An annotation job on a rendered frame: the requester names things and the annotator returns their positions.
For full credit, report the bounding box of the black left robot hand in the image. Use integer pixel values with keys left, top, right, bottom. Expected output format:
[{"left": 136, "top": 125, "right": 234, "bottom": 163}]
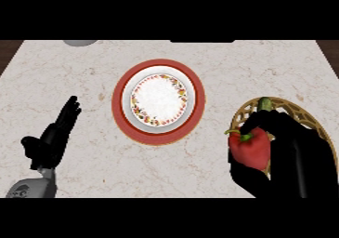
[{"left": 20, "top": 95, "right": 83, "bottom": 171}]

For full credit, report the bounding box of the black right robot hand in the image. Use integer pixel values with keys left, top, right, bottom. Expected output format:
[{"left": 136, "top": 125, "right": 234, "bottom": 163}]
[{"left": 228, "top": 110, "right": 339, "bottom": 199}]

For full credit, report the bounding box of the red bell pepper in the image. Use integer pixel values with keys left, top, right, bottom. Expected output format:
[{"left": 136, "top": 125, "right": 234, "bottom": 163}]
[{"left": 225, "top": 126, "right": 272, "bottom": 173}]

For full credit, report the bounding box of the gold woven placemat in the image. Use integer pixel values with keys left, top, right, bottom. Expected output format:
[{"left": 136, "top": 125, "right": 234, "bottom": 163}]
[{"left": 231, "top": 96, "right": 339, "bottom": 181}]

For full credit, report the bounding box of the white floral rim plate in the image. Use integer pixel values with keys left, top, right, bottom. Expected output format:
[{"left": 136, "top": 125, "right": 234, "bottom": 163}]
[{"left": 122, "top": 65, "right": 197, "bottom": 135}]

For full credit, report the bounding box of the round red placemat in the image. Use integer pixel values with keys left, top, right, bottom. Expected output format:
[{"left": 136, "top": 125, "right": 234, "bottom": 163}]
[{"left": 110, "top": 59, "right": 209, "bottom": 147}]

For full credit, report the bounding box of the green vegetable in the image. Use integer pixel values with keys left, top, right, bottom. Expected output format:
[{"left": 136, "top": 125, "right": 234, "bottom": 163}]
[{"left": 257, "top": 97, "right": 275, "bottom": 113}]

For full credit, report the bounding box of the grey round object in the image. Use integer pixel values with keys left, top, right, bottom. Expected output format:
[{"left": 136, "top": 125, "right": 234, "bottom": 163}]
[{"left": 63, "top": 40, "right": 101, "bottom": 47}]

